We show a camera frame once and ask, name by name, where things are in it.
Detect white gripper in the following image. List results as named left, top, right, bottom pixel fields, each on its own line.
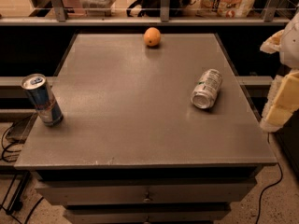
left=260, top=13, right=299, bottom=133

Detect silver 7up can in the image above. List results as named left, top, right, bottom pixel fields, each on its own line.
left=191, top=69, right=222, bottom=109

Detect blue silver Red Bull can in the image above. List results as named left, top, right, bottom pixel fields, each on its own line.
left=21, top=74, right=64, bottom=126

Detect black bag behind railing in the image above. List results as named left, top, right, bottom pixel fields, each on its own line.
left=126, top=0, right=194, bottom=17

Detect orange fruit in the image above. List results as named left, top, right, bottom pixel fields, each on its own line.
left=143, top=27, right=161, bottom=47

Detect grey drawer cabinet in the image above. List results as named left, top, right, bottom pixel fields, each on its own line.
left=16, top=34, right=277, bottom=224

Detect upper grey drawer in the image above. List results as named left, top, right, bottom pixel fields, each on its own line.
left=36, top=178, right=256, bottom=206

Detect grey drawer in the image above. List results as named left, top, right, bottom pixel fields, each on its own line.
left=64, top=205, right=230, bottom=224
left=36, top=178, right=256, bottom=206

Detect clear plastic container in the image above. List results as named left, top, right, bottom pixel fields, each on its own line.
left=80, top=0, right=116, bottom=17

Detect grey metal railing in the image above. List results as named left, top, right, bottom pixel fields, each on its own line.
left=0, top=0, right=299, bottom=27

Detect lower grey drawer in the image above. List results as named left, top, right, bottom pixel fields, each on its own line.
left=64, top=205, right=230, bottom=224

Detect black cable on right floor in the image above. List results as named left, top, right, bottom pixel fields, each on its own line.
left=254, top=133, right=284, bottom=224

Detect black cables on left floor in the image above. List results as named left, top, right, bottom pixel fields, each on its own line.
left=0, top=114, right=45, bottom=224

